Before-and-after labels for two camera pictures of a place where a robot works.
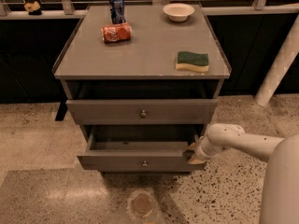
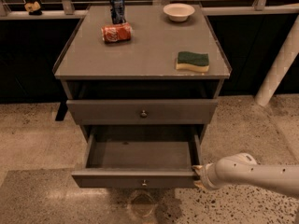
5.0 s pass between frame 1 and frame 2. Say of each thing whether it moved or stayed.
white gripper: moved
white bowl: stayed
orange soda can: stayed
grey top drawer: stayed
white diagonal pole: stayed
